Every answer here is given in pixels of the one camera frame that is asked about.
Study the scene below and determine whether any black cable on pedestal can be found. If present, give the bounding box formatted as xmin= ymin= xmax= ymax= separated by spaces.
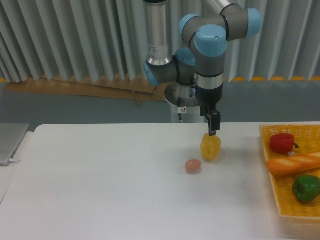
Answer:
xmin=177 ymin=97 xmax=184 ymax=124

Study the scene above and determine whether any yellow bell pepper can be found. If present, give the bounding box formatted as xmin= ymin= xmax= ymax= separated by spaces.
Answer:
xmin=200 ymin=133 xmax=222 ymax=161

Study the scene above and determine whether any brown egg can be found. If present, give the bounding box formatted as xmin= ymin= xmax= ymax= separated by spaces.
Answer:
xmin=184 ymin=159 xmax=202 ymax=174

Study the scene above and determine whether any brown cardboard sheet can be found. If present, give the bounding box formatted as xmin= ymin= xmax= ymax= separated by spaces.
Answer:
xmin=5 ymin=74 xmax=169 ymax=106

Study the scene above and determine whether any baguette bread loaf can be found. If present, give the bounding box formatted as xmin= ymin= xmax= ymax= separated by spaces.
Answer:
xmin=266 ymin=151 xmax=320 ymax=175

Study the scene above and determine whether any green bell pepper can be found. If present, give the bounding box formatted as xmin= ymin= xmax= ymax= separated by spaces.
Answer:
xmin=292 ymin=175 xmax=320 ymax=203

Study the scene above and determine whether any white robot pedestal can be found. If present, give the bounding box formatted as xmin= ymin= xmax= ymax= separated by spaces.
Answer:
xmin=164 ymin=82 xmax=208 ymax=124

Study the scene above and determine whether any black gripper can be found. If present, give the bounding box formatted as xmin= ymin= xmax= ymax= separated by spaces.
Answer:
xmin=195 ymin=85 xmax=223 ymax=136

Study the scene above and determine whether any yellow woven basket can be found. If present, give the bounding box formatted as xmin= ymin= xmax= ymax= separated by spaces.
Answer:
xmin=259 ymin=123 xmax=320 ymax=240

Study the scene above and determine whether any red bell pepper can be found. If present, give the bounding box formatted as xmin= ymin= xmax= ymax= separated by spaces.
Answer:
xmin=269 ymin=133 xmax=300 ymax=154

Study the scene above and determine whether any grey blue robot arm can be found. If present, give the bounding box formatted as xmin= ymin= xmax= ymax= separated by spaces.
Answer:
xmin=143 ymin=0 xmax=263 ymax=136

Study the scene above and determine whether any silver laptop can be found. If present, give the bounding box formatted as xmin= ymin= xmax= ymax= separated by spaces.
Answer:
xmin=0 ymin=123 xmax=29 ymax=167

